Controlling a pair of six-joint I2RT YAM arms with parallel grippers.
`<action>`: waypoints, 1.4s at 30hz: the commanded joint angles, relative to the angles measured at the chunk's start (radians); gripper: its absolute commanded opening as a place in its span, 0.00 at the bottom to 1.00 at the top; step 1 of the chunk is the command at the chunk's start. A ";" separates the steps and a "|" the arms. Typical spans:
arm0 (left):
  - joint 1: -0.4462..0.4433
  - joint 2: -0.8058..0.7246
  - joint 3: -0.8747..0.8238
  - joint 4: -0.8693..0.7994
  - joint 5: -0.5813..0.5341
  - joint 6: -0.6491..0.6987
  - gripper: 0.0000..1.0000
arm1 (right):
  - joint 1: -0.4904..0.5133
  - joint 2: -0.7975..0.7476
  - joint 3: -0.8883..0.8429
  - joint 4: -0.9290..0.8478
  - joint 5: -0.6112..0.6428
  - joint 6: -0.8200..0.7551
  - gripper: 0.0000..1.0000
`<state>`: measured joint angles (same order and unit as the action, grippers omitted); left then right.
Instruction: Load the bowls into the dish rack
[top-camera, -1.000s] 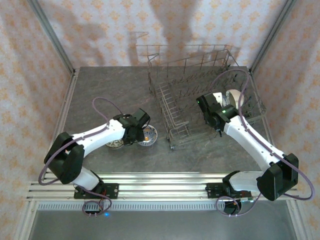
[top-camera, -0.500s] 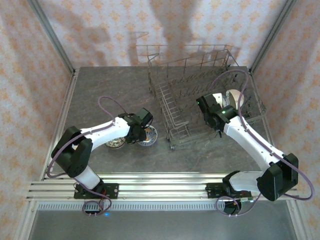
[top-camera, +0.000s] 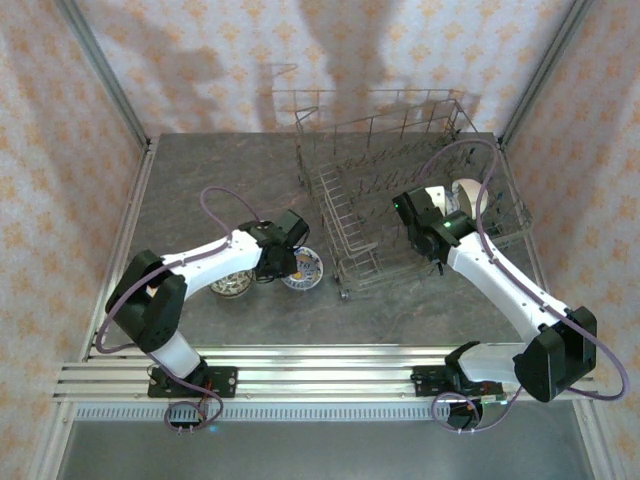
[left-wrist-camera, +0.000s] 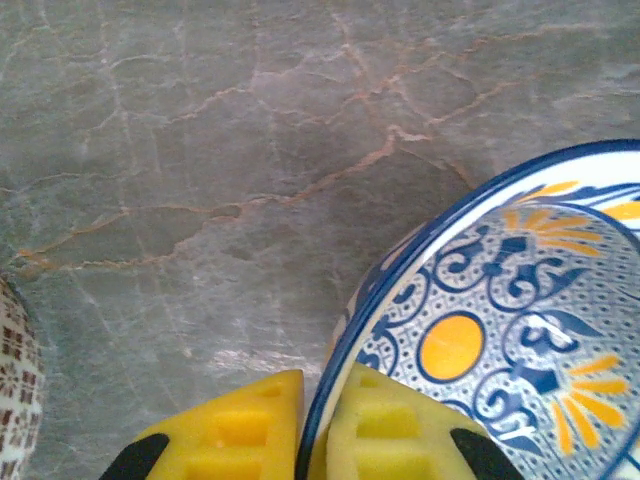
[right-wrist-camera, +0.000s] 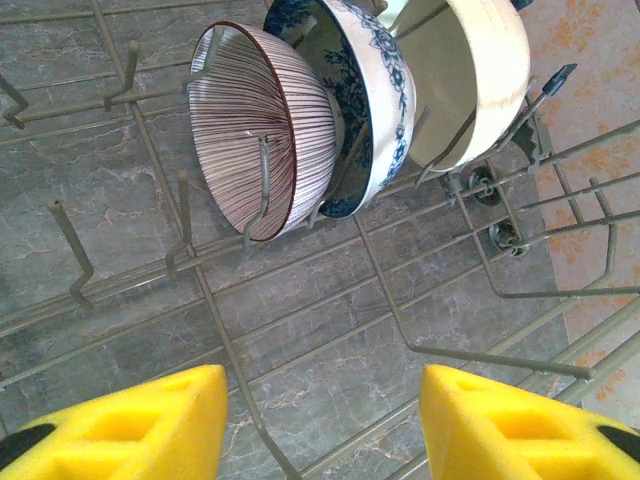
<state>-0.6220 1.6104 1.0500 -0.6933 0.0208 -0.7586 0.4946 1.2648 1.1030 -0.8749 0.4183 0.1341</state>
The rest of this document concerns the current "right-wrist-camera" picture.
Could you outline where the plain cream bowl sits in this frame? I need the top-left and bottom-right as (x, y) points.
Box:
(374, 0), (531, 174)

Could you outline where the red striped bowl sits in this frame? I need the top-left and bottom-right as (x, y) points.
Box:
(187, 20), (346, 244)

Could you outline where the blue floral white bowl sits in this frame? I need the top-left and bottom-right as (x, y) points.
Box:
(263, 0), (419, 220)

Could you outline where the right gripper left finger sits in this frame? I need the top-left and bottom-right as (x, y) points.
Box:
(0, 363), (229, 480)

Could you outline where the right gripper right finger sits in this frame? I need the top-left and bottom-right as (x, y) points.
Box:
(418, 363), (640, 480)

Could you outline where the grey wire dish rack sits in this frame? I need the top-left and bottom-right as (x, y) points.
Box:
(0, 0), (640, 480)

